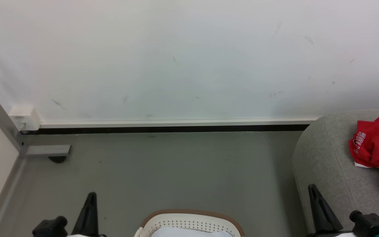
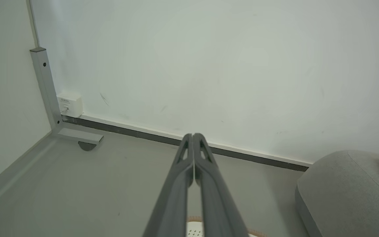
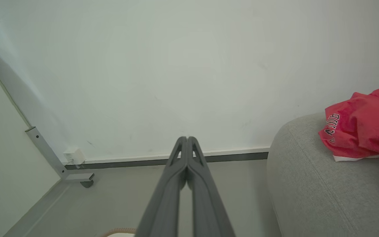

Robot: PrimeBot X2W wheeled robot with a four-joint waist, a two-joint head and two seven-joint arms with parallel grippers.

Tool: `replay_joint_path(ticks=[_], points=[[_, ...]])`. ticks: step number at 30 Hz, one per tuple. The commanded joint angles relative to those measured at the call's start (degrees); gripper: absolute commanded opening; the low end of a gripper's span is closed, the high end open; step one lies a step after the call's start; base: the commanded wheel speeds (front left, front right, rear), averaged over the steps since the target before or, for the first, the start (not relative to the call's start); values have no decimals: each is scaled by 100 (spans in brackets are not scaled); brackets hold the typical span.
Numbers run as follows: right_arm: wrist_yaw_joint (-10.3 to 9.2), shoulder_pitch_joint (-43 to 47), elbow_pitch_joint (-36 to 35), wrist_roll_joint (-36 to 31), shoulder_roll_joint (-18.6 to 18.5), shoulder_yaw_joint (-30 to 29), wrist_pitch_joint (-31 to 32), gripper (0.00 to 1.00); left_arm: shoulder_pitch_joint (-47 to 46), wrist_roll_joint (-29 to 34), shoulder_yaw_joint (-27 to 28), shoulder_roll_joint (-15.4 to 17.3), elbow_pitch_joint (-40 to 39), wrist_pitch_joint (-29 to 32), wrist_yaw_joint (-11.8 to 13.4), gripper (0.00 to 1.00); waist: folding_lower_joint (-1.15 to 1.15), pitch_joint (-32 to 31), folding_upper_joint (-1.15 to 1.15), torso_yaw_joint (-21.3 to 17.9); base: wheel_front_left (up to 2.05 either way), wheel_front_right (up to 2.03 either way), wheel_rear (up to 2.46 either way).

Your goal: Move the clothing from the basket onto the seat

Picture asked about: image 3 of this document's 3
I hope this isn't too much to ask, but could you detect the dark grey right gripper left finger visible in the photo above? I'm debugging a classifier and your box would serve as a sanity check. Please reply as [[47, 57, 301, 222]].
[[136, 137, 189, 237]]

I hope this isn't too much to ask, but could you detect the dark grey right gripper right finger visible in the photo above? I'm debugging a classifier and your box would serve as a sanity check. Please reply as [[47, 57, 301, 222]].
[[186, 136, 237, 237]]

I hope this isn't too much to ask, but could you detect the red jersey garment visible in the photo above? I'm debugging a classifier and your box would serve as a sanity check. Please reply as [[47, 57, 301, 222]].
[[318, 87, 379, 169]]

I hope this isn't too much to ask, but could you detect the white perforated laundry basket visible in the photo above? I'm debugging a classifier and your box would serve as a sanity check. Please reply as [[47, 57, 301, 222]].
[[100, 228, 138, 237]]

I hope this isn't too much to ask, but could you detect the white and black baseboard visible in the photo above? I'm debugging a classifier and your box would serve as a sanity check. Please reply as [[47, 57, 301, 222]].
[[64, 147, 270, 170]]

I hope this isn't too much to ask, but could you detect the grey fabric sofa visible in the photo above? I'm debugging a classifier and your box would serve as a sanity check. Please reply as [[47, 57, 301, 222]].
[[266, 111, 379, 237]]

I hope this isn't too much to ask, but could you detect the beige partition panel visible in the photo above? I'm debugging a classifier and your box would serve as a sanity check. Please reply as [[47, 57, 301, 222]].
[[0, 54, 62, 237]]

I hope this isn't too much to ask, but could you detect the grey metal frame foot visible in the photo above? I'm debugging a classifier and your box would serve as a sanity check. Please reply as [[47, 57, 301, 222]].
[[64, 172, 95, 183]]

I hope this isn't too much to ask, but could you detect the white wall socket box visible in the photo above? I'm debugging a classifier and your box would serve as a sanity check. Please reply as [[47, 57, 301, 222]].
[[63, 147, 86, 165]]

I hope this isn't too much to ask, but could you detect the grey metal frame post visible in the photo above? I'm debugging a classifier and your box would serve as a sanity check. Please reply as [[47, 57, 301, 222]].
[[0, 43, 69, 180]]

